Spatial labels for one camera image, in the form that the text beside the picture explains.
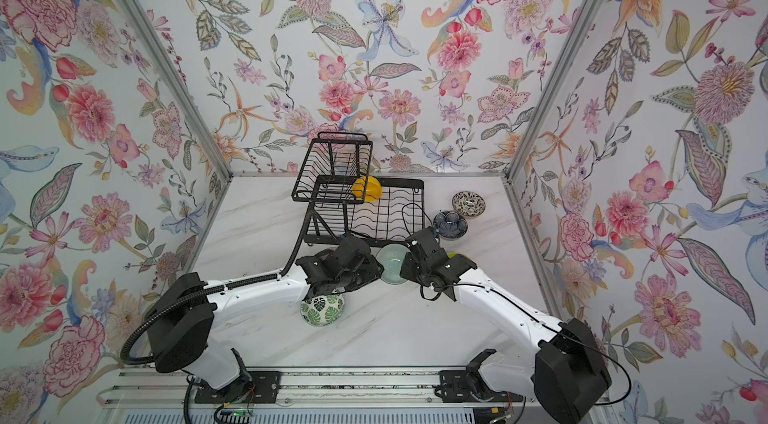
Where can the black wire dish rack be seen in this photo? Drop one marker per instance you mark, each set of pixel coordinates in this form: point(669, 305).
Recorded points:
point(344, 197)

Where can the aluminium mounting rail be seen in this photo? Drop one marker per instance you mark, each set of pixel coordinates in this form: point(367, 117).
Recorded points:
point(301, 387)

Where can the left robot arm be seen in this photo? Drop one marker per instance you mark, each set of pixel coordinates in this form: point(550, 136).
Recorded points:
point(175, 334)

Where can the yellow plastic bowl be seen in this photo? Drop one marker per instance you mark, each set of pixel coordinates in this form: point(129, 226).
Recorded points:
point(367, 189)

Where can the dark blue patterned bowl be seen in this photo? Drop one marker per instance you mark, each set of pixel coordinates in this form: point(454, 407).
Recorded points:
point(450, 225)

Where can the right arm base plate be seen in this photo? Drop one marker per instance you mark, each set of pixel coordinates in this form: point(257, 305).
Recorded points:
point(461, 386)

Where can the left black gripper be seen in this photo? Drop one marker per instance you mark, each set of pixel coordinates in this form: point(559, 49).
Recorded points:
point(372, 266)

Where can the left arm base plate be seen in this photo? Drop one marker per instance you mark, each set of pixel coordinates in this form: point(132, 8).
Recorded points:
point(261, 387)

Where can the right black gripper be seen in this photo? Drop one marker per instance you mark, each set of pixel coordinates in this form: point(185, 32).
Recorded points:
point(407, 266)

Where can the pale mint green bowl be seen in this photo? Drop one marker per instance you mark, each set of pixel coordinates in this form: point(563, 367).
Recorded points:
point(391, 258)

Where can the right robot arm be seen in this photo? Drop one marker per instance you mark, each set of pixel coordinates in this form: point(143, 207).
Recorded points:
point(556, 363)

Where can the green leaf pattern bowl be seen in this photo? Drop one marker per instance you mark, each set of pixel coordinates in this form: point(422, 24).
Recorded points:
point(322, 311)

